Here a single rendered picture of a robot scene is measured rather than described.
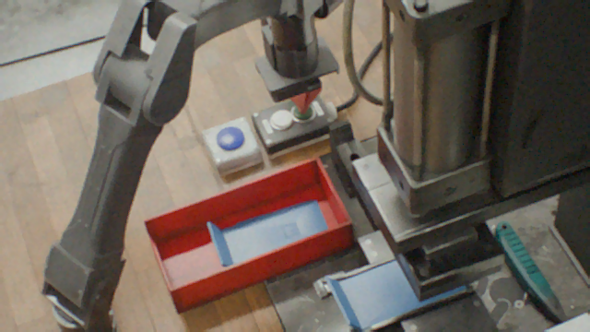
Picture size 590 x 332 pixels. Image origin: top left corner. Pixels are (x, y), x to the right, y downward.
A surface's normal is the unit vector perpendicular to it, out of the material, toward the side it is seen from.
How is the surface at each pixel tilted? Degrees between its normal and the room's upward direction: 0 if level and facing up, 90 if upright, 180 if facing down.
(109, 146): 54
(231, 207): 90
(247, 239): 0
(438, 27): 90
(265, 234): 0
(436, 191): 90
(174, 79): 90
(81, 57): 0
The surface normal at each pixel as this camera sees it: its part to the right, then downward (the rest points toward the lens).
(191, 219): 0.37, 0.73
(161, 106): 0.76, 0.48
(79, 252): -0.57, 0.16
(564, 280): -0.07, -0.60
